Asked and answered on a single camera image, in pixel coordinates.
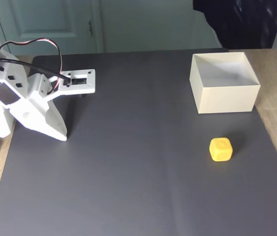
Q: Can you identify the yellow cube block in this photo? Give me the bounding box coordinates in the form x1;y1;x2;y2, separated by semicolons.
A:
209;137;233;162

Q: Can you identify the white open box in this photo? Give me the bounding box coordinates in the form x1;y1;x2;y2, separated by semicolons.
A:
189;52;261;115

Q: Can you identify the teal panelled door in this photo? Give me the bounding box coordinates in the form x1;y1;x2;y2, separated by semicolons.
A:
0;0;105;56

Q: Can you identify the dark grey table mat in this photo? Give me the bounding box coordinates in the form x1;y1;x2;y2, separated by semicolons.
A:
0;49;277;236

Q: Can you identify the black hanging cloth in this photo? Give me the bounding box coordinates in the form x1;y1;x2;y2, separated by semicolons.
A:
192;0;277;50

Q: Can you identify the black camera cable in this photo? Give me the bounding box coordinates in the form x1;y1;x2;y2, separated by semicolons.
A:
0;57;71;84

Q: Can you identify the red white black servo cable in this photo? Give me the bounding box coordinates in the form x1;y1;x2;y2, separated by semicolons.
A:
0;38;67;95

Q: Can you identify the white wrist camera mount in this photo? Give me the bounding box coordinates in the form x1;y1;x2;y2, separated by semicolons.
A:
45;69;96;99

